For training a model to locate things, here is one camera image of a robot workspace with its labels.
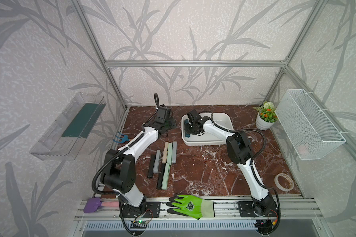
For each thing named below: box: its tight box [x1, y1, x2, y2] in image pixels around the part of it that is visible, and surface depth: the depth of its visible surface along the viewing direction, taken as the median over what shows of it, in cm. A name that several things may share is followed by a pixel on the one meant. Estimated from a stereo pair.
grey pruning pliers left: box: [153, 149, 161, 174], surface depth 89 cm
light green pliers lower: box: [161, 162, 171, 191], surface depth 84 cm
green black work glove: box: [166, 194, 215, 220], surface depth 75 cm
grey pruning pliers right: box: [172, 141, 178, 164], surface depth 93 cm
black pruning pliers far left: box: [147, 154, 157, 179], surface depth 88 cm
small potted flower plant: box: [252, 101, 279, 131], surface depth 101 cm
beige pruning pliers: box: [161, 141, 169, 164], surface depth 93 cm
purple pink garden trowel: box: [83, 197, 120, 214], surface depth 75 cm
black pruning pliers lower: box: [156, 163, 166, 190], surface depth 84 cm
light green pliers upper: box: [166, 142, 173, 165], surface depth 93 cm
